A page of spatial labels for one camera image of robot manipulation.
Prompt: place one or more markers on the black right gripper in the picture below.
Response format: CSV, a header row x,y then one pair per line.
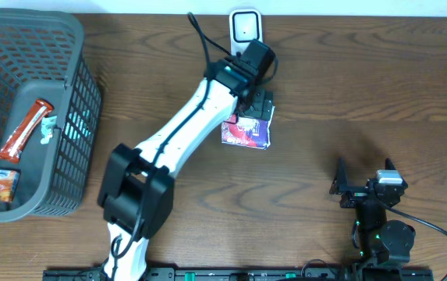
x,y
340,184

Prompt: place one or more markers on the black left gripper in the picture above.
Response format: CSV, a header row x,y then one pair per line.
x,y
260,108

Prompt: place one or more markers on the purple pink floral packet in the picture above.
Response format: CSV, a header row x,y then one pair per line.
x,y
246,132

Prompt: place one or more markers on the mint green tissue pack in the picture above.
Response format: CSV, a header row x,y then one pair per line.
x,y
47,127

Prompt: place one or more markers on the orange chocolate bar wrapper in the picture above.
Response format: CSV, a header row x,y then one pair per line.
x,y
13,147

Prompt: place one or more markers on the orange Kleenex tissue pack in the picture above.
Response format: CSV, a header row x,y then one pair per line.
x,y
8,182

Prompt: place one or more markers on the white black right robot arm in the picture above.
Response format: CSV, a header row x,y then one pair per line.
x,y
384,244

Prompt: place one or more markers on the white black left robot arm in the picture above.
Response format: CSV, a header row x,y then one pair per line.
x,y
137,190

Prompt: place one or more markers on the white barcode scanner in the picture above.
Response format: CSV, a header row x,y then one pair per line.
x,y
244,26

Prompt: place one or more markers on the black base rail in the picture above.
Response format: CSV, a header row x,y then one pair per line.
x,y
312,273

